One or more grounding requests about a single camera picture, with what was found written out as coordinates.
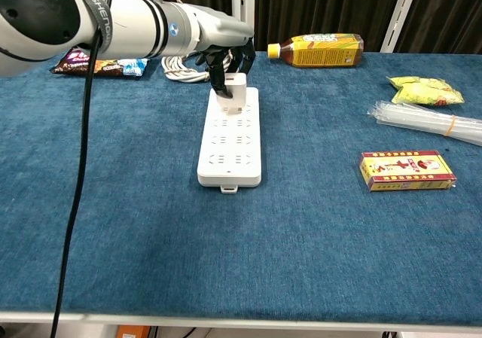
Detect bundle of clear plastic straws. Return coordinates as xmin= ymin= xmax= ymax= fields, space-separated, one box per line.
xmin=367 ymin=99 xmax=482 ymax=147

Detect white cable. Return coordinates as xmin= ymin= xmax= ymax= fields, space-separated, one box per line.
xmin=161 ymin=50 xmax=230 ymax=84

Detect white plug adapter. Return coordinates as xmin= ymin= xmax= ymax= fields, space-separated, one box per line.
xmin=215 ymin=72 xmax=249 ymax=116

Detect white power strip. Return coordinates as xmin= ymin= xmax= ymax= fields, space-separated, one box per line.
xmin=197 ymin=87 xmax=263 ymax=195

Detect black pleated curtain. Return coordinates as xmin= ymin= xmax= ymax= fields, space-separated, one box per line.
xmin=56 ymin=0 xmax=482 ymax=55

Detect tea bottle with yellow label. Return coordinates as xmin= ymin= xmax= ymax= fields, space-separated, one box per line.
xmin=267 ymin=32 xmax=365 ymax=69

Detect yellow green snack packet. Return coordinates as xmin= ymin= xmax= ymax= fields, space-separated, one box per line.
xmin=386 ymin=75 xmax=465 ymax=108

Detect red and yellow box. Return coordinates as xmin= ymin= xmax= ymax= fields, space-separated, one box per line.
xmin=358 ymin=150 xmax=458 ymax=193

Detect dark chocolate snack packet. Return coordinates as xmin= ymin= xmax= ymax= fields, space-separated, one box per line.
xmin=50 ymin=50 xmax=149 ymax=78

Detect orange box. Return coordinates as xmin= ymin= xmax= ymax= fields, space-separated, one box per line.
xmin=115 ymin=325 xmax=151 ymax=338

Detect blue table cloth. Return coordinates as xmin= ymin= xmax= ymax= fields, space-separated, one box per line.
xmin=0 ymin=47 xmax=482 ymax=327

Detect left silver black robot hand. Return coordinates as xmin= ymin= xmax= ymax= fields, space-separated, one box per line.
xmin=190 ymin=5 xmax=257 ymax=99

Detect black cable on robot arm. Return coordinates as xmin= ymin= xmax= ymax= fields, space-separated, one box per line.
xmin=50 ymin=0 xmax=114 ymax=338

